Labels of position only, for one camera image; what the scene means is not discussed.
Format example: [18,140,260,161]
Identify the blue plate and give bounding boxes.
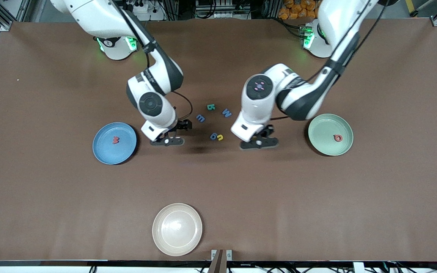
[92,122,138,165]

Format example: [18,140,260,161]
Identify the green plate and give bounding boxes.
[308,113,354,157]

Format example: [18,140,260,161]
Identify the beige plate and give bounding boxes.
[152,203,203,257]

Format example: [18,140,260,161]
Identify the white power strip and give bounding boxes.
[196,11,250,19]
[122,0,166,21]

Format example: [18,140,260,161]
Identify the brown table cover sheet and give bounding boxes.
[0,18,437,263]

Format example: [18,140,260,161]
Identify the orange snack packets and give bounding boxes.
[278,0,319,20]

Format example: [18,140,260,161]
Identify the black arm base cables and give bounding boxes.
[272,17,305,38]

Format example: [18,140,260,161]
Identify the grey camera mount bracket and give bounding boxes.
[211,249,233,273]

